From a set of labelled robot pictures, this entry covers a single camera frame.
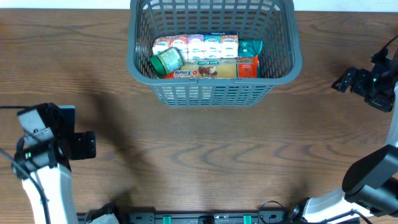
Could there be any left black cable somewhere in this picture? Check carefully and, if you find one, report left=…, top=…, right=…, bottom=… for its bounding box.
left=0, top=105, right=52, bottom=224

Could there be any orange spaghetti packet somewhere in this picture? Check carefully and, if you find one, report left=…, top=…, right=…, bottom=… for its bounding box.
left=163, top=56, right=259, bottom=79

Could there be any green coffee mix bag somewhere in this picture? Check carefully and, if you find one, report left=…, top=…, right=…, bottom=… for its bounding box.
left=238, top=40, right=264, bottom=58

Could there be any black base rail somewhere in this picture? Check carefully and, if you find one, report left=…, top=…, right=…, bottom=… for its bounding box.
left=77, top=202, right=361, bottom=224

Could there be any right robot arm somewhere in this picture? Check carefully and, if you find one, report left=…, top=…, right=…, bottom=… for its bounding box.
left=289, top=47, right=397, bottom=223

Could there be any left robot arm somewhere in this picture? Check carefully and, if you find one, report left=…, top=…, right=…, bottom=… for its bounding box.
left=12, top=103, right=96, bottom=223

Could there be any multicolour tissue multipack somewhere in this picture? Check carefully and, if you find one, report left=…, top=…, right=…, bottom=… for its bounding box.
left=152, top=32, right=239, bottom=60

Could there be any green lidded jar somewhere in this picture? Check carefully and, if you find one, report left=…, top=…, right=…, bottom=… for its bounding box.
left=149, top=47, right=183, bottom=78

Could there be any grey plastic basket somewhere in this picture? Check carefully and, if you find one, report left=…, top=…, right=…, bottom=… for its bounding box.
left=126, top=0, right=302, bottom=107

